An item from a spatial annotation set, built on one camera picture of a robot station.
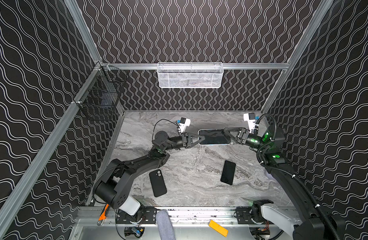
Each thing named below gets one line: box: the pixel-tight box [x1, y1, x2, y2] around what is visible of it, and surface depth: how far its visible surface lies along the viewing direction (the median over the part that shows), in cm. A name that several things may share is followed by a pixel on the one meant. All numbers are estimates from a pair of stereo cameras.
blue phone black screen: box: [198, 129, 231, 145], surface depth 70 cm
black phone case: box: [149, 169, 167, 198], surface depth 88 cm
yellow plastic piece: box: [208, 219, 229, 237], surface depth 73 cm
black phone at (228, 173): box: [220, 160, 236, 186], surface depth 92 cm
